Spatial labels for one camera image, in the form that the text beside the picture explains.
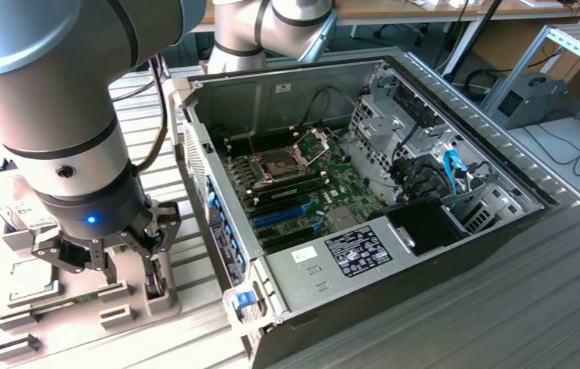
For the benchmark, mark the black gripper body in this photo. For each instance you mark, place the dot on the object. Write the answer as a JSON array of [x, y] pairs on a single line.
[[93, 215]]

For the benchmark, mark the black graphics card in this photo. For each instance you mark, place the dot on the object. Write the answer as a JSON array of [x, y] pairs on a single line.
[[152, 280]]

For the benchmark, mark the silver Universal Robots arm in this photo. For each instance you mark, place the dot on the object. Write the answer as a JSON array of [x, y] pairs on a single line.
[[63, 77]]

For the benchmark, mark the silver CPU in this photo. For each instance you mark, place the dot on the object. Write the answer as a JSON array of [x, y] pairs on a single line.
[[26, 286]]

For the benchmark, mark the green RAM stick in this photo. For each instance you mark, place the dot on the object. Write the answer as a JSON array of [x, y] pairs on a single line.
[[68, 301]]

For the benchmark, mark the grey parts rack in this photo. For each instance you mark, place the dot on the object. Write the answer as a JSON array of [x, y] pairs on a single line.
[[63, 330]]

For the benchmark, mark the blue expansion slot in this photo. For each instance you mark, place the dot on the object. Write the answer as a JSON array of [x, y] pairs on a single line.
[[279, 217]]

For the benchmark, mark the blue plastic case latch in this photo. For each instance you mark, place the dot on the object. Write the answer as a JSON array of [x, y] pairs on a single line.
[[244, 300]]

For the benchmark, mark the long black expansion slot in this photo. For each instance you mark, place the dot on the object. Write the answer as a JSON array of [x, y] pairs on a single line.
[[286, 232], [291, 243]]

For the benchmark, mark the black RAM slot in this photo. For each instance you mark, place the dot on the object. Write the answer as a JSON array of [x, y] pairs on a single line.
[[291, 190], [264, 147], [284, 181], [288, 186], [262, 143], [260, 140]]

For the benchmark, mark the RAM stick with white label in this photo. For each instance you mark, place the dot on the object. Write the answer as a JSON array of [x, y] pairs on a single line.
[[294, 195]]

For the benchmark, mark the thin metal locking lever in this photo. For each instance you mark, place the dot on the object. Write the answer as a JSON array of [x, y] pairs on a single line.
[[251, 148]]

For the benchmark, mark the CPU socket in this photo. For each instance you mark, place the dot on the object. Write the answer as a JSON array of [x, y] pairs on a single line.
[[276, 165]]

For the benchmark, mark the grey power supply unit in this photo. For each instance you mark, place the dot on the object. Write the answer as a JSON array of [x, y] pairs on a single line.
[[310, 284]]

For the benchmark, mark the silver chipset heat sink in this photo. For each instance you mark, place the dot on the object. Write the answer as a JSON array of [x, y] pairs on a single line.
[[346, 219]]

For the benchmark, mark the open grey PC case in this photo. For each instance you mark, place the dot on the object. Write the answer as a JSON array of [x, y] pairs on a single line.
[[218, 100]]

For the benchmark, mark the green motherboard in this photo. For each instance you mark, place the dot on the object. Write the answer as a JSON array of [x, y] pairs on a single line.
[[341, 184]]

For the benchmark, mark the metal socket cover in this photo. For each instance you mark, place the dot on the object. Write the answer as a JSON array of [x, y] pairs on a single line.
[[306, 135]]

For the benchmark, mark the silver metal drive cage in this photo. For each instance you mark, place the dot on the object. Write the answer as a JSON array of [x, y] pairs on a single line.
[[386, 127]]

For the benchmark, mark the perforated metal disk bay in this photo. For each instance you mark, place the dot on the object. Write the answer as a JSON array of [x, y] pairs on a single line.
[[474, 221]]

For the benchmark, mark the black office chair base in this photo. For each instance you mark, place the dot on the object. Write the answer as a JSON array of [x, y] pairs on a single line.
[[402, 27]]

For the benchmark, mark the wooden top office desk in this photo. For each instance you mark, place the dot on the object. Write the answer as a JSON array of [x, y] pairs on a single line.
[[397, 13]]

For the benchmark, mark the grey control box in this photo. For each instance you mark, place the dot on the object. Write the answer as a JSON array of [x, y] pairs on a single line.
[[530, 104]]

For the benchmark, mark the black slanted pole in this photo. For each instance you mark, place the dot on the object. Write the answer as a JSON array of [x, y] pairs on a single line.
[[475, 34]]

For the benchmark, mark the aluminium profile frame table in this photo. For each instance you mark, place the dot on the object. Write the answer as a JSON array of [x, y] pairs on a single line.
[[576, 48]]

